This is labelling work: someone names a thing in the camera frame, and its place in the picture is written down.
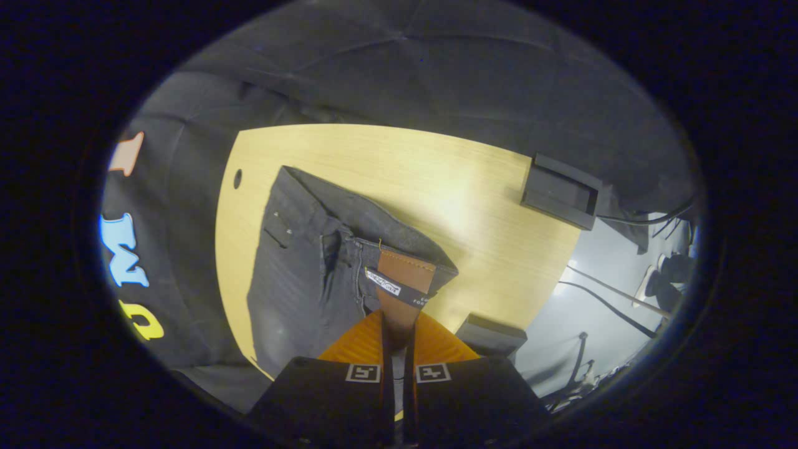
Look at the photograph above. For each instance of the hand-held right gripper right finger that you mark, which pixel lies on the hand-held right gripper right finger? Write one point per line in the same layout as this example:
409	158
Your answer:
409	390

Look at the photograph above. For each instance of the dark grey jeans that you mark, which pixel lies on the dark grey jeans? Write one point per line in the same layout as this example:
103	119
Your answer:
299	280

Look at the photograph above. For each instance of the black backdrop cloth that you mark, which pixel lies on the black backdrop cloth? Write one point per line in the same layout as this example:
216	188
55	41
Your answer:
386	68

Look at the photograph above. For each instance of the black tripod stand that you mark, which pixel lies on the black tripod stand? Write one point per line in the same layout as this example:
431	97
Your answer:
576	368

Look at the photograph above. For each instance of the dark grey box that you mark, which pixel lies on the dark grey box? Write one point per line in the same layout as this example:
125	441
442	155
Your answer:
489	333

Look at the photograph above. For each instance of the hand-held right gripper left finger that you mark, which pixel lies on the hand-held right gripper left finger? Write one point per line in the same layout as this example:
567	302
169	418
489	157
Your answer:
387	380

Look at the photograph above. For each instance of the black rectangular box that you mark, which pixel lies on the black rectangular box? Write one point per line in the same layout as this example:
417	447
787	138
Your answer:
558	190

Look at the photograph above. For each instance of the black round object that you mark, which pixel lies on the black round object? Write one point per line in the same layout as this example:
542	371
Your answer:
670	274

